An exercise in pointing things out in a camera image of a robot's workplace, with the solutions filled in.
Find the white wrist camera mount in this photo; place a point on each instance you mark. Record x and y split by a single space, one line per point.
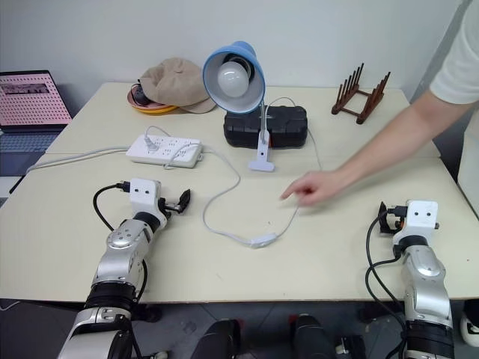
421 217
144 194

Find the white and black rounded object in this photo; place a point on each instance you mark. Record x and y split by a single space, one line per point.
470 323

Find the black plastic case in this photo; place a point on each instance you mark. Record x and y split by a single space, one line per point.
288 123

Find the white light bulb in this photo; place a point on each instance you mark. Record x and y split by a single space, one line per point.
232 79

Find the black rounded shape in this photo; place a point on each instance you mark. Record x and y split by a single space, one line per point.
219 340
312 336

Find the blue clip desk lamp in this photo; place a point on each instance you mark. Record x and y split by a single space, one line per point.
243 50

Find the orange plate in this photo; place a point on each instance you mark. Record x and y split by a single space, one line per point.
159 110

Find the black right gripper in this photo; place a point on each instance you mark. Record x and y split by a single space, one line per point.
396 221

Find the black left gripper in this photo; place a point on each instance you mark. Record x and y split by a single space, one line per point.
168 205

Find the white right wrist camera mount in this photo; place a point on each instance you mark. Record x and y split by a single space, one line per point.
421 217

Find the beige cap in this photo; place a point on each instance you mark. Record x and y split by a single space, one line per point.
176 82

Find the person's white t-shirt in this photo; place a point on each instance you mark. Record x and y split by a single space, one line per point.
462 63

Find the white plug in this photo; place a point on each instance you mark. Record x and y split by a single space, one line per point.
150 145

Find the person's bare hand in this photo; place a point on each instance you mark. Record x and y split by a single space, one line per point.
318 188

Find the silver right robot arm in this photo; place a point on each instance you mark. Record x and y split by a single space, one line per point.
426 276

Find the brown wooden rack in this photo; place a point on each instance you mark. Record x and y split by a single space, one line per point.
365 102

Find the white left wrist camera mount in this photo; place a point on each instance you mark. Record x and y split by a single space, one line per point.
144 194

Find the white power strip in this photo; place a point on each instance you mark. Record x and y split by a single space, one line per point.
139 153

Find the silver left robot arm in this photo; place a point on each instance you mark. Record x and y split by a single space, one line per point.
119 258

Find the person's bare forearm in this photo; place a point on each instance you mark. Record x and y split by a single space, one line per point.
393 142

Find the pink plate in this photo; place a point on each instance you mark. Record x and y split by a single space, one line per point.
131 98

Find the laptop with pink screen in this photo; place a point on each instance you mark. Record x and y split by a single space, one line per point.
30 101

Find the small black object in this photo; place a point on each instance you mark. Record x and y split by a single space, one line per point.
141 95

